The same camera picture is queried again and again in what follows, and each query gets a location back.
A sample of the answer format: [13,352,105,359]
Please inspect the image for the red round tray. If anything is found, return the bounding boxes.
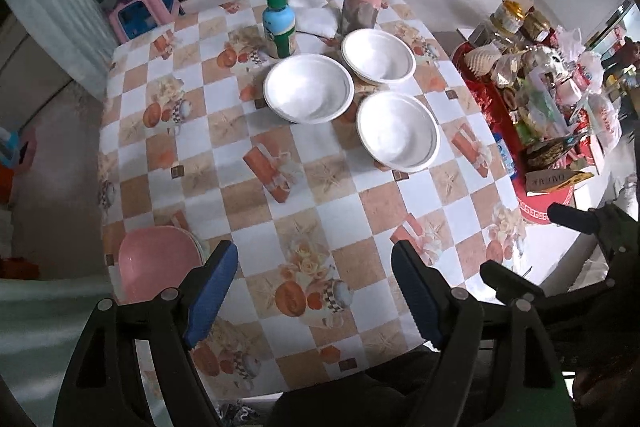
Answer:
[450,39,576,225]

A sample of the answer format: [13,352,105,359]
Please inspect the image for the pale green cloth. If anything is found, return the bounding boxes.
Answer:
[0,277,116,427]

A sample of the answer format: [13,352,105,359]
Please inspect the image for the white plastic bag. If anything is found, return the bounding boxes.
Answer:
[585,92,623,152]
[575,49,606,92]

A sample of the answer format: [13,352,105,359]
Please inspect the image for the clear bag of dried slices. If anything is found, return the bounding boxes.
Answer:
[515,87,571,142]

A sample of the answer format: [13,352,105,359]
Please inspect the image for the woven basket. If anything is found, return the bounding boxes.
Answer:
[522,137,586,170]

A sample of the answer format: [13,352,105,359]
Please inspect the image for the kraft paper box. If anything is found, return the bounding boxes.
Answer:
[524,169,596,195]

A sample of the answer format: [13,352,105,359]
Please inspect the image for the blue wet wipes packet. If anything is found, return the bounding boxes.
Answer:
[491,133,517,178]

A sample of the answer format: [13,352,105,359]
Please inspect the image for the white foam bowl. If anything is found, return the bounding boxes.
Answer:
[341,28,417,86]
[263,53,356,124]
[356,91,441,172]

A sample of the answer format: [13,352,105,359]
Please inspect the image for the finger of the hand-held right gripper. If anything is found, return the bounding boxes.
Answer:
[479,260,547,305]
[547,202,615,239]

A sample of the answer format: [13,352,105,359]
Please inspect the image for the pale curtain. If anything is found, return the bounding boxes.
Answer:
[0,0,116,98]

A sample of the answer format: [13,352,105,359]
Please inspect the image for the pink plate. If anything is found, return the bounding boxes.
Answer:
[118,227,205,305]

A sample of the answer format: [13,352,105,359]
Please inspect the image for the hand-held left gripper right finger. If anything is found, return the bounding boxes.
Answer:
[391,241,578,427]

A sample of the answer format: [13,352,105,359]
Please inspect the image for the checked printed tablecloth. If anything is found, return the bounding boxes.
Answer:
[97,0,528,395]

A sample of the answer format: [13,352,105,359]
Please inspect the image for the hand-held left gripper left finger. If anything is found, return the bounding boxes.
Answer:
[52,239,240,427]

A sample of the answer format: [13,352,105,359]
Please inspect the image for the blue plastic object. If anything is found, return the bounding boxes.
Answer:
[0,129,23,168]

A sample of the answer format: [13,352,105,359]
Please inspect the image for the pile of red candy packets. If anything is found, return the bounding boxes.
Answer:
[475,79,511,128]

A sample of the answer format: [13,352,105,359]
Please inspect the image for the green-capped plastic bottle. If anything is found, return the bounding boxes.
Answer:
[262,0,298,59]

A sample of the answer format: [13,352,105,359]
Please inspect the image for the pale green plate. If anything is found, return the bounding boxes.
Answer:
[187,229,208,268]

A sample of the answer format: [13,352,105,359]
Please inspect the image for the foam-netted fruit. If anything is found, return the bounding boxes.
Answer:
[465,46,501,78]

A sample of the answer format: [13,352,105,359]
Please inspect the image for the orange plastic object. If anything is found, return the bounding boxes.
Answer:
[0,164,16,208]

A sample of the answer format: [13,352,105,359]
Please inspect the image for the gold-lid jar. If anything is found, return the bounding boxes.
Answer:
[522,9,551,42]
[492,0,526,35]

